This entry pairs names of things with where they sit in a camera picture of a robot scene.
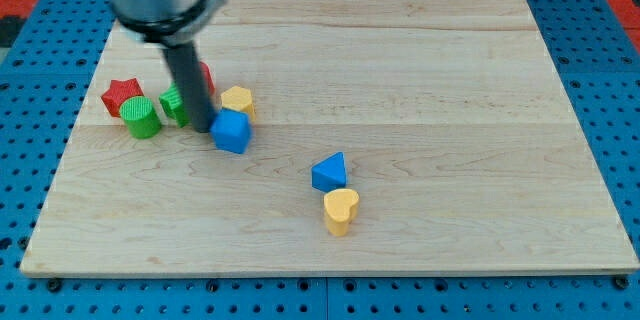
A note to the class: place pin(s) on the yellow heart block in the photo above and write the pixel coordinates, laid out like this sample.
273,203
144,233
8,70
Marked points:
341,206

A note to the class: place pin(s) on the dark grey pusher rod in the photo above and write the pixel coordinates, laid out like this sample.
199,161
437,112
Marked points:
184,66

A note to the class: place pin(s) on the blue cube block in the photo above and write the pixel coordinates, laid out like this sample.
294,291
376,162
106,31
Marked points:
231,131

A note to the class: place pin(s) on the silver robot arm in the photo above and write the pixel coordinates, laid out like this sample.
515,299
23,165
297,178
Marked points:
173,25

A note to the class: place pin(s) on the green cylinder block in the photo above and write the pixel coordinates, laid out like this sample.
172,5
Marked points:
140,117

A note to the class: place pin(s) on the light wooden board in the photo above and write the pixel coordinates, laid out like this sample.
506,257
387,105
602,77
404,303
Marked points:
457,133

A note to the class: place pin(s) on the red star block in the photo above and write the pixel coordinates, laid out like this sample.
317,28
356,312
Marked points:
118,92

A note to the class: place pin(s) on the green star block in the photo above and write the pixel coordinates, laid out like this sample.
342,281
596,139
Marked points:
173,106

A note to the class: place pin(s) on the red block behind rod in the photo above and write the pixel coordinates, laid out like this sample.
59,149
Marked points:
208,77

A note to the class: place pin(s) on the blue triangle block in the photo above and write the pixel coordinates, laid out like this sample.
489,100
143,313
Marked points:
329,174

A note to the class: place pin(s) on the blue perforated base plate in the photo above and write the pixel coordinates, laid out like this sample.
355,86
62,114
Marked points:
43,83

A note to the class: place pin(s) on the yellow pentagon block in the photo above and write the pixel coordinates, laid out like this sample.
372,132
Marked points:
239,99

